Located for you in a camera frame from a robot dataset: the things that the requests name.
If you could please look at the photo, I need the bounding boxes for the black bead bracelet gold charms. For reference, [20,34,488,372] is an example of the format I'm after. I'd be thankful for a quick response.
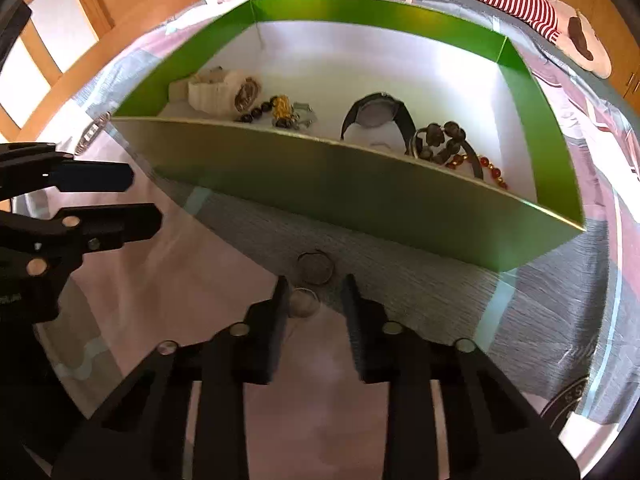
[235,95,317,131]

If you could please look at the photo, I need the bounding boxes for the green cardboard box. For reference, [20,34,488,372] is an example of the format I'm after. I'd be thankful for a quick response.
[111,0,587,273]

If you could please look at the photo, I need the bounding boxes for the amber bead bracelet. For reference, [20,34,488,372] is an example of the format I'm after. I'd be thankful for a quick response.
[445,154,510,191]

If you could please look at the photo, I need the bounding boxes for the black wristwatch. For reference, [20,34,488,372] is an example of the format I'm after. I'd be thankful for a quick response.
[341,91,417,150]

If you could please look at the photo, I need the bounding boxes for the dark wooden bead bracelet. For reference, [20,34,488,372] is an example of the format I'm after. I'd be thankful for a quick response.
[412,121,469,166]

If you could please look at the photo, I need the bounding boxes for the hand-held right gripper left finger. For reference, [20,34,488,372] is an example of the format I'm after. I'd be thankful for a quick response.
[52,275,291,480]

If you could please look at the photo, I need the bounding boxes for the cream white wristwatch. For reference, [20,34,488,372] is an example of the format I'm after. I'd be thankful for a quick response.
[168,70,262,115]

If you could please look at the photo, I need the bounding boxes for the silver ring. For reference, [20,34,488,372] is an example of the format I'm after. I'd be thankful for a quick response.
[297,252,334,285]
[288,287,320,319]

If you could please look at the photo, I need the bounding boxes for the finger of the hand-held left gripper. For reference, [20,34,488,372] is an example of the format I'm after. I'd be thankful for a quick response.
[0,202,163,283]
[0,142,135,197]

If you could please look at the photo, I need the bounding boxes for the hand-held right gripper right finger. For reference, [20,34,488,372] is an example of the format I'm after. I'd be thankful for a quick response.
[341,274,581,480]

